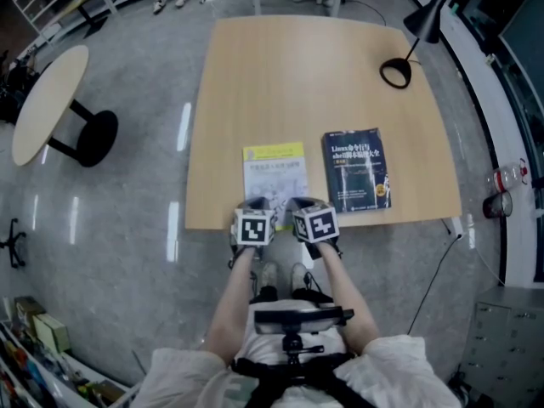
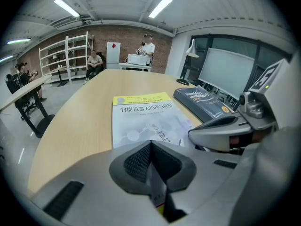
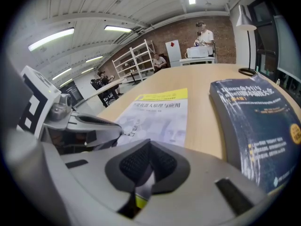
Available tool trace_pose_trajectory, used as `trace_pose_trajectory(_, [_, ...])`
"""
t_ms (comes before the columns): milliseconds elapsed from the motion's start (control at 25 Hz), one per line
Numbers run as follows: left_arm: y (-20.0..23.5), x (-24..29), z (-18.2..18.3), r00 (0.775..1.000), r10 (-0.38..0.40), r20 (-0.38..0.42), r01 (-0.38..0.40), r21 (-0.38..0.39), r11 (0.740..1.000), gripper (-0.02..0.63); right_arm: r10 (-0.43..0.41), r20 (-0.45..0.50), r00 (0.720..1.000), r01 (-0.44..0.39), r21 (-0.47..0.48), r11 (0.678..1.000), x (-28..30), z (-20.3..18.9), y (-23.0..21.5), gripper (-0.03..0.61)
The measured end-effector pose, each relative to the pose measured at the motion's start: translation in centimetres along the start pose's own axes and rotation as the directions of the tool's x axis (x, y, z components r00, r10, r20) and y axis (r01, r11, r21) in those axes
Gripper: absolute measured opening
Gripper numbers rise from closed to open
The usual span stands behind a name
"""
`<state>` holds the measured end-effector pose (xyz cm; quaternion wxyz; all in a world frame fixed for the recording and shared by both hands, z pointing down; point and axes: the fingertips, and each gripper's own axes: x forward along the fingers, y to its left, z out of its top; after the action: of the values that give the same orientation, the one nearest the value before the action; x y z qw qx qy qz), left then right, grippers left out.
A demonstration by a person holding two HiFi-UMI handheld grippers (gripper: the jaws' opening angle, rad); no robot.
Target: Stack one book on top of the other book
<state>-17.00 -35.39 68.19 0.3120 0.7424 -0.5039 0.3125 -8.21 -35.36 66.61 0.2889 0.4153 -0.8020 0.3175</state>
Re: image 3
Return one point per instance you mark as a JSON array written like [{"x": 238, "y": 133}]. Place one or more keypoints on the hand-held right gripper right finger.
[{"x": 200, "y": 196}]

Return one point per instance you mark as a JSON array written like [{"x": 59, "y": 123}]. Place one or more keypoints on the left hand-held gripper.
[{"x": 40, "y": 98}]

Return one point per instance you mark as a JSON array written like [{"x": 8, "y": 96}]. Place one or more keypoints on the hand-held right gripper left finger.
[{"x": 94, "y": 180}]

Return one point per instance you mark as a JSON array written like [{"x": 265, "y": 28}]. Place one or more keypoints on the yellow white book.
[{"x": 160, "y": 116}]

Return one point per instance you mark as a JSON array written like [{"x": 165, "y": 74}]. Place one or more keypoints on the thick dark blue book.
[{"x": 258, "y": 126}]

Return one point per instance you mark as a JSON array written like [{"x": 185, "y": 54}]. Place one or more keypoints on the oval table black base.
[{"x": 113, "y": 85}]

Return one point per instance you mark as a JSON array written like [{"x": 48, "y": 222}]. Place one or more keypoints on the white metal shelf rack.
[{"x": 136, "y": 62}]

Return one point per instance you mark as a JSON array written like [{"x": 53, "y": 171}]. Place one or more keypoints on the white cabinet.
[{"x": 174, "y": 53}]

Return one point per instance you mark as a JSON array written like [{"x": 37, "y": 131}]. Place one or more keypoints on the wooden table white legs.
[{"x": 200, "y": 83}]

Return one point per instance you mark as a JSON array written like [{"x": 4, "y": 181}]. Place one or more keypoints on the small white table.
[{"x": 197, "y": 60}]

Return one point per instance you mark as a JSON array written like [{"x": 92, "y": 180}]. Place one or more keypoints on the white box appliance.
[{"x": 197, "y": 52}]

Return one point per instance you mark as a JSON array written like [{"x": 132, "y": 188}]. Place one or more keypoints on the black desk lamp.
[{"x": 244, "y": 20}]

